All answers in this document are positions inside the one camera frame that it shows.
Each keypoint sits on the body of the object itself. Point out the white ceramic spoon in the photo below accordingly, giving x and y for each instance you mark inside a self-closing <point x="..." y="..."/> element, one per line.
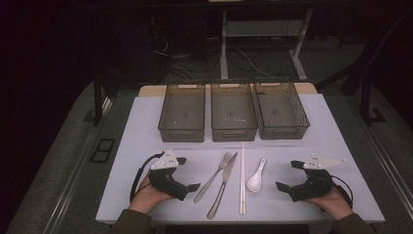
<point x="254" y="185"/>

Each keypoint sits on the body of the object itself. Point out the steel fork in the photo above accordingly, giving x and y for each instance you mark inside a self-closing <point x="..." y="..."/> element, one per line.
<point x="211" y="180"/>

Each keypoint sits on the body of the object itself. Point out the person's left hand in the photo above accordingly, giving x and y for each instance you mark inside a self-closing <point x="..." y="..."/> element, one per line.
<point x="146" y="198"/>

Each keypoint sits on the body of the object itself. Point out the metal floor rail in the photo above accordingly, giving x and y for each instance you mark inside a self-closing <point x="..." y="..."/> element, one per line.
<point x="69" y="185"/>
<point x="389" y="162"/>

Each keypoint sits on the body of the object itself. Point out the person's right hand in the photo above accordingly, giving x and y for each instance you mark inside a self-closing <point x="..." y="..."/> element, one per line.
<point x="334" y="203"/>

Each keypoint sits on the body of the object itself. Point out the black metal stand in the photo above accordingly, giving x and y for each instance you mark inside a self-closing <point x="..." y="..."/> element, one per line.
<point x="97" y="97"/>
<point x="366" y="97"/>

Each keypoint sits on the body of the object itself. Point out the white metal desk frame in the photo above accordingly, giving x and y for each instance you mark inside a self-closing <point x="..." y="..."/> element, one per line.
<point x="224" y="48"/>

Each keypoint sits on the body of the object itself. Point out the white chopstick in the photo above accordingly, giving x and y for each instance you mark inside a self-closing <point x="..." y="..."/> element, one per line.
<point x="241" y="201"/>

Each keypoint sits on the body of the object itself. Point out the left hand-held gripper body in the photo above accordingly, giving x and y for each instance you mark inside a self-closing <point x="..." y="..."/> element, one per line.
<point x="167" y="182"/>

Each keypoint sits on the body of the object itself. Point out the steel table knife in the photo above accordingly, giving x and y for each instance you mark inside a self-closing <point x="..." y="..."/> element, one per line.
<point x="228" y="171"/>

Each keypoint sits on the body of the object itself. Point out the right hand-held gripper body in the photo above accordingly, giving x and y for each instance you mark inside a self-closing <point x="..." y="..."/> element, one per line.
<point x="311" y="187"/>

